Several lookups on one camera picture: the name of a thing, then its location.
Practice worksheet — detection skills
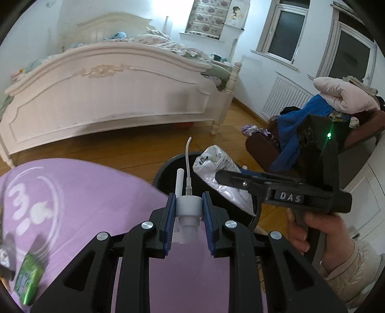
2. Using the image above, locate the window with white frame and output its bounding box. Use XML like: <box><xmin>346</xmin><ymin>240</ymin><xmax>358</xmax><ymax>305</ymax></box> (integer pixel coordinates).
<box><xmin>257</xmin><ymin>0</ymin><xmax>311</xmax><ymax>64</ymax></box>

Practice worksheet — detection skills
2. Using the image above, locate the brown armchair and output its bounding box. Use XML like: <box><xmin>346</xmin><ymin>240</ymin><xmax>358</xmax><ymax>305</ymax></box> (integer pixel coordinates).
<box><xmin>245</xmin><ymin>108</ymin><xmax>384</xmax><ymax>180</ymax></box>

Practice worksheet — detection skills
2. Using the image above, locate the pink pillow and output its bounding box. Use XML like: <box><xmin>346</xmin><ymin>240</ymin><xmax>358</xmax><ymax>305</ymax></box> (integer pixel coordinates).
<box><xmin>313</xmin><ymin>77</ymin><xmax>380</xmax><ymax>115</ymax></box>

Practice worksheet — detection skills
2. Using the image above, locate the purple cloth on floor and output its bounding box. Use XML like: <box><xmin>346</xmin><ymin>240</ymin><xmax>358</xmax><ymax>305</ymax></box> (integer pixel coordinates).
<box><xmin>241</xmin><ymin>124</ymin><xmax>271</xmax><ymax>137</ymax></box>

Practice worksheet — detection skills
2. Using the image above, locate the person's right hand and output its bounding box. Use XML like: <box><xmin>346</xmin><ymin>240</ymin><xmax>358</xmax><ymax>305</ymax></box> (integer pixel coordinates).
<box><xmin>287</xmin><ymin>209</ymin><xmax>355</xmax><ymax>273</ymax></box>

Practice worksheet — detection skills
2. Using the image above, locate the white plastic bag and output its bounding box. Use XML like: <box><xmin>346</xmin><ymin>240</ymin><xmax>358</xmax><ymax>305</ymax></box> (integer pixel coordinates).
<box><xmin>192</xmin><ymin>145</ymin><xmax>256</xmax><ymax>217</ymax></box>

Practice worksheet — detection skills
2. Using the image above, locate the blue towel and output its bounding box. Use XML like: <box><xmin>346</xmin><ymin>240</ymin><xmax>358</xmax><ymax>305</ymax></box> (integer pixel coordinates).
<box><xmin>270</xmin><ymin>95</ymin><xmax>334</xmax><ymax>171</ymax></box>

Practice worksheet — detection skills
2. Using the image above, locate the white pump dispenser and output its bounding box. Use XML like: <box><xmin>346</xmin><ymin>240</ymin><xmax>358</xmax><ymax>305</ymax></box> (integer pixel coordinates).
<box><xmin>172</xmin><ymin>137</ymin><xmax>202</xmax><ymax>244</ymax></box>

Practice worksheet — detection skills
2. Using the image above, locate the purple round tablecloth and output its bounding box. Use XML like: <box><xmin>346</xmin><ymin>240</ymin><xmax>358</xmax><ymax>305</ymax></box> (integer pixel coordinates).
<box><xmin>1</xmin><ymin>158</ymin><xmax>229</xmax><ymax>312</ymax></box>

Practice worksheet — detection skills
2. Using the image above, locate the small black white pouch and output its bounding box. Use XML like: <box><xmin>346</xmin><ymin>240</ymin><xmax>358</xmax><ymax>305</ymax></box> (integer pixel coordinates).
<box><xmin>1</xmin><ymin>234</ymin><xmax>16</xmax><ymax>281</ymax></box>

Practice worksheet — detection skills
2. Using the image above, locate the black trash bin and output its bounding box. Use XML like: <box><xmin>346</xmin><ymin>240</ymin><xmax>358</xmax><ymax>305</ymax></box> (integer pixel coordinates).
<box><xmin>152</xmin><ymin>152</ymin><xmax>262</xmax><ymax>230</ymax></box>

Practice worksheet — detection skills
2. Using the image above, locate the white wooden bed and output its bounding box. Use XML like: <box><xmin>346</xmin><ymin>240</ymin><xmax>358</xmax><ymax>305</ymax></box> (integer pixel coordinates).
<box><xmin>1</xmin><ymin>14</ymin><xmax>242</xmax><ymax>167</ymax></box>

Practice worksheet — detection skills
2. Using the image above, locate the white radiator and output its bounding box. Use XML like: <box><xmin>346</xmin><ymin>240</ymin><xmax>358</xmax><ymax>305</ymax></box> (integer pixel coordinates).
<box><xmin>262</xmin><ymin>73</ymin><xmax>313</xmax><ymax>119</ymax></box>

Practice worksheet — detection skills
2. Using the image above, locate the floral roller blind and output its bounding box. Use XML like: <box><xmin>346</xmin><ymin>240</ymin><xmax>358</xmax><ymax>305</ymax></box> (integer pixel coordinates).
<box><xmin>185</xmin><ymin>0</ymin><xmax>231</xmax><ymax>40</ymax></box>

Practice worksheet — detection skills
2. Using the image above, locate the green wipes pack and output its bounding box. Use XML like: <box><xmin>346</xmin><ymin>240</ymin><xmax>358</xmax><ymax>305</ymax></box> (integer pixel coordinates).
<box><xmin>14</xmin><ymin>253</ymin><xmax>44</xmax><ymax>305</ymax></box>

